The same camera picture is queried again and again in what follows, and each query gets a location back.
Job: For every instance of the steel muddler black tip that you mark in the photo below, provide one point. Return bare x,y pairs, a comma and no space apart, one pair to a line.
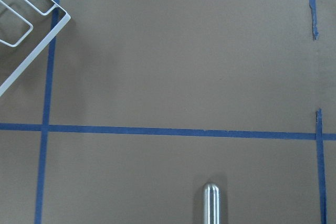
211,203

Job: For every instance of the white rack at edge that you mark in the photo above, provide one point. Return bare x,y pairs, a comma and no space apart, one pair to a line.
27,28

